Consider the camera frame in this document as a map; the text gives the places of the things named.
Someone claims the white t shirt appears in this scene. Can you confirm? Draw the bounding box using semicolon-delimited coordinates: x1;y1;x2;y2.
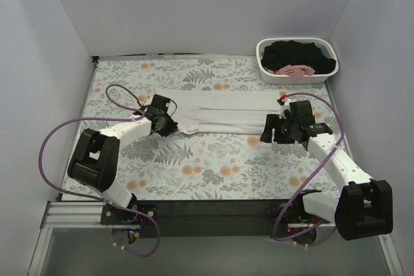
155;88;281;135

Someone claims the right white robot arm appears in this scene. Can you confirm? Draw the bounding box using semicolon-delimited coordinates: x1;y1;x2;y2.
261;97;393;240

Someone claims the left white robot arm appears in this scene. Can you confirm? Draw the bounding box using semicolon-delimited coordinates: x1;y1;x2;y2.
68;94;178;224

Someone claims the floral table mat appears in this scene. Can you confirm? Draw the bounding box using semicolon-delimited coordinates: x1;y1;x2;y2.
80;57;340;200

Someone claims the pink garment in basket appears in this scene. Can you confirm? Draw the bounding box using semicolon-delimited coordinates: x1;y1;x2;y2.
266;65;315;79

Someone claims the white plastic laundry basket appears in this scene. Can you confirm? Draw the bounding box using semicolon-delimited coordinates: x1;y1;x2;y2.
256;37;339;85

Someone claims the black garment in basket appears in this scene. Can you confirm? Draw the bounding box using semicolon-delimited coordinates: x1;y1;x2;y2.
261;40;336;74

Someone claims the blue garment in basket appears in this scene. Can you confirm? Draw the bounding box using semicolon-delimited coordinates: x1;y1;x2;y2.
317;44;332;58

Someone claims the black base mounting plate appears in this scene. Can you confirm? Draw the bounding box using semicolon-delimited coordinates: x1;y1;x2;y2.
100;198;336;240

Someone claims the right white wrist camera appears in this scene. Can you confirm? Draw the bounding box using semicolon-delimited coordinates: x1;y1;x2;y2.
278;94;291;119

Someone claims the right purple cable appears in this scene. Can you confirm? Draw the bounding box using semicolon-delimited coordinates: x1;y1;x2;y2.
271;92;346;242

